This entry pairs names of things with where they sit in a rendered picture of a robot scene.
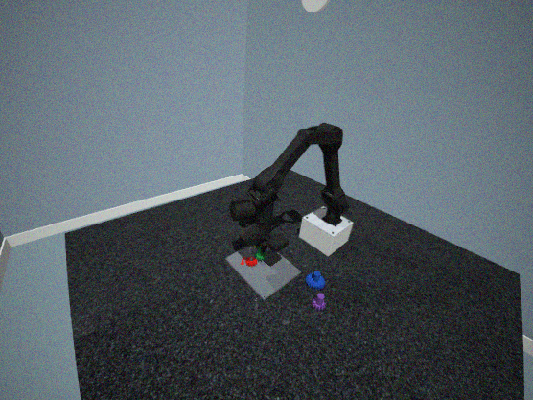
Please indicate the red gear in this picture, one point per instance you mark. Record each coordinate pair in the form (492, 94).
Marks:
(251, 263)

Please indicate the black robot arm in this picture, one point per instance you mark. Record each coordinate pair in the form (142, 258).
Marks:
(270, 180)

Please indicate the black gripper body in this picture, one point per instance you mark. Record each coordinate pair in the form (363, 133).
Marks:
(275, 242)

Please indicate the blue gear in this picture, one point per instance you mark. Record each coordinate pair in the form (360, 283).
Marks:
(315, 280)

